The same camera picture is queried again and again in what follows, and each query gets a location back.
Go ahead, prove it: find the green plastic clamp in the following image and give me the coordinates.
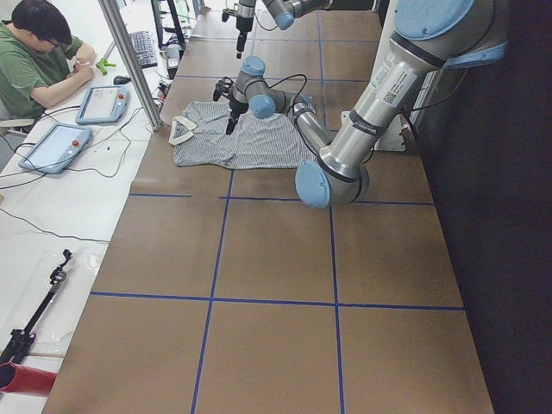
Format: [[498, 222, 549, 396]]
[[96, 58, 116, 76]]

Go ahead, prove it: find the teach pendant tablet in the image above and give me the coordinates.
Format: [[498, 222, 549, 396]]
[[75, 85, 129, 125], [18, 123, 92, 174]]

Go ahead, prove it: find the near teach pendant tablet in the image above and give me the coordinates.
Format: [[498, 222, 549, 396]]
[[18, 123, 92, 174]]

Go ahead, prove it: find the black keyboard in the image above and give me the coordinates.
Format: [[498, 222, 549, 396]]
[[129, 30, 158, 68]]

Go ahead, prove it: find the red cylinder tube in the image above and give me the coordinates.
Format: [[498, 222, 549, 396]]
[[1, 362, 57, 397]]

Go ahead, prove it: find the person in green shirt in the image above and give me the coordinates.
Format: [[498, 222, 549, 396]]
[[1, 1, 96, 120]]

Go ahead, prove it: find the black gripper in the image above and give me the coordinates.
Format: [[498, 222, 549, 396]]
[[225, 88, 248, 135], [236, 16, 254, 59]]

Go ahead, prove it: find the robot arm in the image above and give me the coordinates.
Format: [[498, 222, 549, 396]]
[[213, 0, 511, 208], [223, 0, 335, 59]]

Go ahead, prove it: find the far teach pendant tablet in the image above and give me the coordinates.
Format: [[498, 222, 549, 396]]
[[75, 85, 129, 125]]

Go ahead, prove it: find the aluminium frame post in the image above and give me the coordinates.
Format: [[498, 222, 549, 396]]
[[98, 0, 163, 131]]

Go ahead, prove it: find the navy white striped polo shirt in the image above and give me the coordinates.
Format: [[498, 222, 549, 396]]
[[172, 101, 315, 170]]

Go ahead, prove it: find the black computer mouse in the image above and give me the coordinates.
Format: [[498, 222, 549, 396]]
[[113, 76, 131, 85]]

